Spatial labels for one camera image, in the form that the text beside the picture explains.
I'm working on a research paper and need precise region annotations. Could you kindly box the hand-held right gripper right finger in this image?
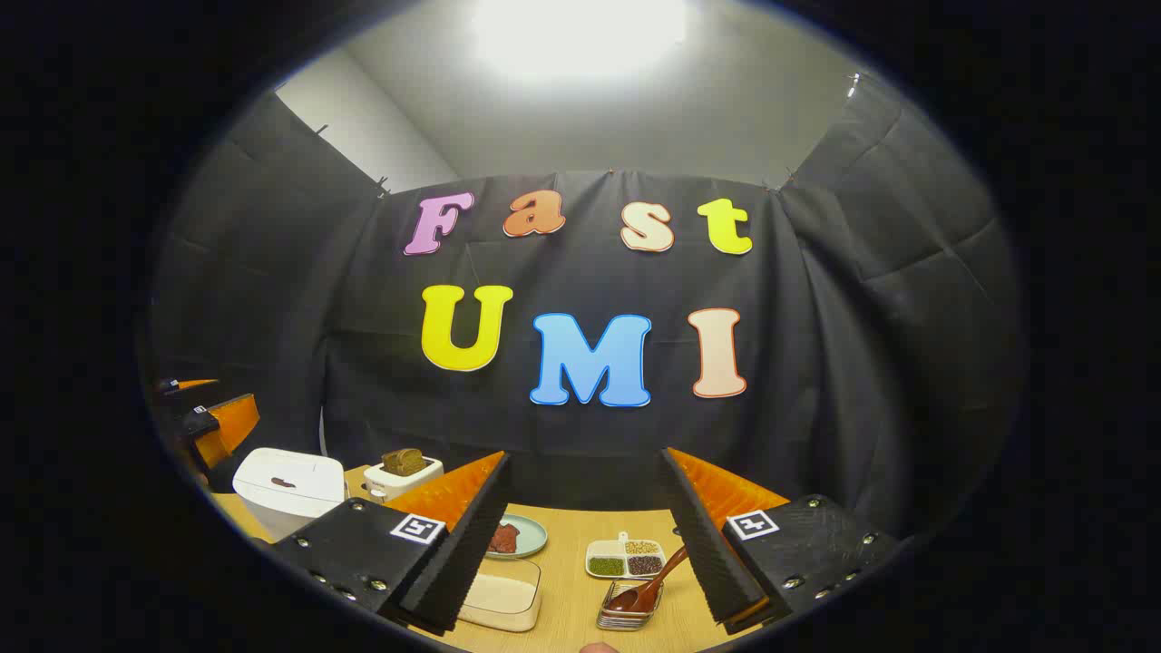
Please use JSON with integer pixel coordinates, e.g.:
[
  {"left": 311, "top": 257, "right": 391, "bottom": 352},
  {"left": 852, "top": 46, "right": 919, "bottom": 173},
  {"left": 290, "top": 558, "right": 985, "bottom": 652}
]
[{"left": 659, "top": 446, "right": 899, "bottom": 636}]

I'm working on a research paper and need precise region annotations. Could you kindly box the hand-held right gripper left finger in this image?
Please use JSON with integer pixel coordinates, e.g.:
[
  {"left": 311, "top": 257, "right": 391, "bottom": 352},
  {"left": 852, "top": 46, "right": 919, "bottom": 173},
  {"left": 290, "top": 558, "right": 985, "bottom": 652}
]
[{"left": 272, "top": 451, "right": 512, "bottom": 636}]

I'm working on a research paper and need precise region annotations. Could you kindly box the brown wooden spoon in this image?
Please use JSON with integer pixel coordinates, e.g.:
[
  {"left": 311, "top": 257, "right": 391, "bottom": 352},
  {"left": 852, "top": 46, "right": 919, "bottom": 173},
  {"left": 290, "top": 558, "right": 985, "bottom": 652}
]
[{"left": 606, "top": 545, "right": 690, "bottom": 614}]

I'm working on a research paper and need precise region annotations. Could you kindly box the white rice cooker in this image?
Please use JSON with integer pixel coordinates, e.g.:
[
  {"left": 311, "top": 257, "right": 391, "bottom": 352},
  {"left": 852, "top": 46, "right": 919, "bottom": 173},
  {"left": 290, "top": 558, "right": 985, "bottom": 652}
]
[{"left": 233, "top": 447, "right": 346, "bottom": 543}]

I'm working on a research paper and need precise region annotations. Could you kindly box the metal wire chopstick holder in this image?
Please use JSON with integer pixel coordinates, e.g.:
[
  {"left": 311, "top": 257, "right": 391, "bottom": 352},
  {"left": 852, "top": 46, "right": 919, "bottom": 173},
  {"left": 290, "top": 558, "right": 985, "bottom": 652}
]
[{"left": 597, "top": 579, "right": 664, "bottom": 631}]

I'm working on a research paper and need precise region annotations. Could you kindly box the clear glass container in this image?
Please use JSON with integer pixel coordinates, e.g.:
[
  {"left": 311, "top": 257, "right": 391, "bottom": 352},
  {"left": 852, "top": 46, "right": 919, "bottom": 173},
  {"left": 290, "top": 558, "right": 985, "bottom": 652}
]
[{"left": 456, "top": 555, "right": 542, "bottom": 633}]

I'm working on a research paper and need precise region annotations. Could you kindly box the pale green plate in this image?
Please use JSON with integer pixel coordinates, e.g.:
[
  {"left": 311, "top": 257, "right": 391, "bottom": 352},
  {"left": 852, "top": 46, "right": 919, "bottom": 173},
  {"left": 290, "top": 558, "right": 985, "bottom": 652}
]
[{"left": 485, "top": 513, "right": 549, "bottom": 560}]

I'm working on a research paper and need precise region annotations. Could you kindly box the white toaster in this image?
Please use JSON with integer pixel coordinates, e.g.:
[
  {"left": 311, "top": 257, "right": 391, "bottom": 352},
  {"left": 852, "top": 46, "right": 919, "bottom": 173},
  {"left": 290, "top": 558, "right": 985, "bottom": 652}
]
[{"left": 363, "top": 456, "right": 444, "bottom": 502}]

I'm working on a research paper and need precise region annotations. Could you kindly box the white divided bean dish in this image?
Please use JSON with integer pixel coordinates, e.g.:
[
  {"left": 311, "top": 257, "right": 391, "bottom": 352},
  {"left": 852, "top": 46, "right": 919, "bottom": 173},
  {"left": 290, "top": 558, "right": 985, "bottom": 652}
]
[{"left": 585, "top": 532, "right": 668, "bottom": 580}]

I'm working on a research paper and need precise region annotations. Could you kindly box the black backdrop cloth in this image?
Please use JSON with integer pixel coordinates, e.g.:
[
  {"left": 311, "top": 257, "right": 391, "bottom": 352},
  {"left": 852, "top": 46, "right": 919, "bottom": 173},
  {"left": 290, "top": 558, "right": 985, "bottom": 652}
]
[{"left": 150, "top": 73, "right": 1026, "bottom": 536}]

